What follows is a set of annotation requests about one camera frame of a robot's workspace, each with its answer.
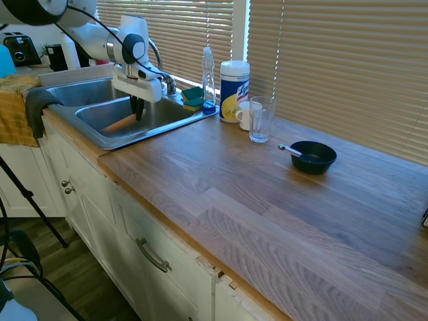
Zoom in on white kitchen cabinets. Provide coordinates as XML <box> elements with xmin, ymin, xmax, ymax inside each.
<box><xmin>0</xmin><ymin>113</ymin><xmax>288</xmax><ymax>321</ymax></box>

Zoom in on blue plastic object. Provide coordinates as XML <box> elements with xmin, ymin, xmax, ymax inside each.
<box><xmin>0</xmin><ymin>45</ymin><xmax>17</xmax><ymax>78</ymax></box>

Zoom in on clear drinking glass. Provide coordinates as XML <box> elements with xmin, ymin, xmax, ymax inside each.
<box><xmin>249</xmin><ymin>96</ymin><xmax>278</xmax><ymax>144</ymax></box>

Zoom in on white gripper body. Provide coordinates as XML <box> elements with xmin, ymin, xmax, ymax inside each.
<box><xmin>112</xmin><ymin>64</ymin><xmax>163</xmax><ymax>104</ymax></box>

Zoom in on orange carrot-like object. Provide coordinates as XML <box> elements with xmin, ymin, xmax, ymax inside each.
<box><xmin>101</xmin><ymin>113</ymin><xmax>138</xmax><ymax>134</ymax></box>

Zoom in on tan window blind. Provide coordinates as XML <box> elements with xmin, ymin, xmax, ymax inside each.
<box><xmin>249</xmin><ymin>0</ymin><xmax>428</xmax><ymax>167</ymax></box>
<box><xmin>95</xmin><ymin>0</ymin><xmax>235</xmax><ymax>88</ymax></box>

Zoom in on yellow green sponge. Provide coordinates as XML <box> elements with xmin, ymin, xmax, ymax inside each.
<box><xmin>183</xmin><ymin>97</ymin><xmax>204</xmax><ymax>113</ymax></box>
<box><xmin>181</xmin><ymin>86</ymin><xmax>204</xmax><ymax>101</ymax></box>

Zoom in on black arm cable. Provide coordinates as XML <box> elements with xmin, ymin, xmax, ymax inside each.
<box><xmin>66</xmin><ymin>0</ymin><xmax>165</xmax><ymax>81</ymax></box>

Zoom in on stainless steel double sink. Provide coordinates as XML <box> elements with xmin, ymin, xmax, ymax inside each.
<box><xmin>43</xmin><ymin>77</ymin><xmax>220</xmax><ymax>150</ymax></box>

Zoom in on white disinfecting wipes canister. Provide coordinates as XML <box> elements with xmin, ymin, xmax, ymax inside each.
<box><xmin>219</xmin><ymin>60</ymin><xmax>251</xmax><ymax>124</ymax></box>

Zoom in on white ceramic mug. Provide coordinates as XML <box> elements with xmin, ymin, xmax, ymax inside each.
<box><xmin>235</xmin><ymin>101</ymin><xmax>261</xmax><ymax>131</ymax></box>

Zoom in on grey dish cloth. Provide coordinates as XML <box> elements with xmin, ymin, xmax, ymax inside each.
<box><xmin>25</xmin><ymin>87</ymin><xmax>64</xmax><ymax>140</ymax></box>

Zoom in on clear dish soap bottle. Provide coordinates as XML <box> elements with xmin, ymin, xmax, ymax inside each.
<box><xmin>201</xmin><ymin>46</ymin><xmax>217</xmax><ymax>116</ymax></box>

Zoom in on chrome kitchen faucet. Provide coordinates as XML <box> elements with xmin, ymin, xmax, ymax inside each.
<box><xmin>148</xmin><ymin>37</ymin><xmax>178</xmax><ymax>97</ymax></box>

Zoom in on metal cabinet bar handle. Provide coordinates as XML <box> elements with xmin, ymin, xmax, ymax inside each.
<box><xmin>135</xmin><ymin>237</ymin><xmax>173</xmax><ymax>274</ymax></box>

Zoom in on dark blue bowl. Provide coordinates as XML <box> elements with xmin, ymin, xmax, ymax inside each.
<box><xmin>290</xmin><ymin>140</ymin><xmax>338</xmax><ymax>175</ymax></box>

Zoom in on black camera tripod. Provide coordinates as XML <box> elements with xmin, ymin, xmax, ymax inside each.
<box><xmin>0</xmin><ymin>156</ymin><xmax>70</xmax><ymax>249</ymax></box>

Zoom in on black floor cable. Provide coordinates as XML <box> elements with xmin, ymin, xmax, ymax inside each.
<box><xmin>0</xmin><ymin>193</ymin><xmax>86</xmax><ymax>321</ymax></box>

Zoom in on black toaster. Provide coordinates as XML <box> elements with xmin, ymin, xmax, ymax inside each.
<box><xmin>2</xmin><ymin>31</ymin><xmax>42</xmax><ymax>67</ymax></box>

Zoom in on metal spoon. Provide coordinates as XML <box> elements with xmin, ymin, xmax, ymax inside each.
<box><xmin>278</xmin><ymin>143</ymin><xmax>304</xmax><ymax>158</ymax></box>

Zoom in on yellow patterned cloth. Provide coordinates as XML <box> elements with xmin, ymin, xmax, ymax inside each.
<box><xmin>0</xmin><ymin>75</ymin><xmax>43</xmax><ymax>148</ymax></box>

